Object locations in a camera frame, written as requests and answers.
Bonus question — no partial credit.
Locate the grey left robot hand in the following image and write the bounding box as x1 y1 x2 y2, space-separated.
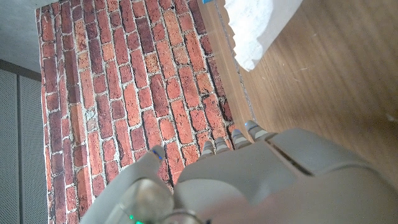
79 119 398 224

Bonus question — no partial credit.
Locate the white paper coffee filter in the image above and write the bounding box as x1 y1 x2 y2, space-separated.
223 0 304 72

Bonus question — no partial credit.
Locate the red brick print backdrop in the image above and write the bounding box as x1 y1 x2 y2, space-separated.
34 0 249 224

